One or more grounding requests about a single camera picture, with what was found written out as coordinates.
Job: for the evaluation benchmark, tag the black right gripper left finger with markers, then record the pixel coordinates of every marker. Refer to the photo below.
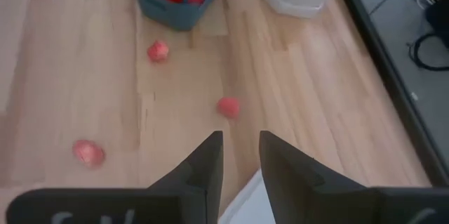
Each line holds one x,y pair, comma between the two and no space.
105,206

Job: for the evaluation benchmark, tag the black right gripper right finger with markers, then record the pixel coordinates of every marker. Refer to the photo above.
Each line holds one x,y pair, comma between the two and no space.
350,206

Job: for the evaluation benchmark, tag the white folded cloth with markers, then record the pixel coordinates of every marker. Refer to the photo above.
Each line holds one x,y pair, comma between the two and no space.
245,203

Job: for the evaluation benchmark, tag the black aluminium table frame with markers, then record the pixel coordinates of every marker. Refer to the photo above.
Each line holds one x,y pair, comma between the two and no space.
387,76

